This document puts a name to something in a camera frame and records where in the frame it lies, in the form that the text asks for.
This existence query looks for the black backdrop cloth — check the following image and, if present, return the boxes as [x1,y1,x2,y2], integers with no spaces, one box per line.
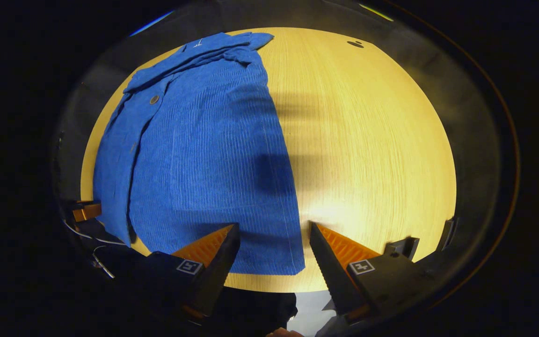
[50,0,518,300]

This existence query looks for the white cable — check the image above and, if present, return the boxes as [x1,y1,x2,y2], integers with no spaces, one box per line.
[63,219,127,247]

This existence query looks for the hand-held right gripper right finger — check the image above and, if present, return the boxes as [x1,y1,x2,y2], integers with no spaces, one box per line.
[309,221,438,323]

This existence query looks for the blue corduroy shirt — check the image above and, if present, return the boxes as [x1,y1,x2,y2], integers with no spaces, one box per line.
[93,32,306,276]

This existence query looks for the grey metal bracket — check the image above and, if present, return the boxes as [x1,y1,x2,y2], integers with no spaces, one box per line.
[384,236,421,261]
[438,218,458,252]

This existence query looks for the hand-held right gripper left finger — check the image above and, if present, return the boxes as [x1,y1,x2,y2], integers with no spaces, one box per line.
[131,223,241,323]

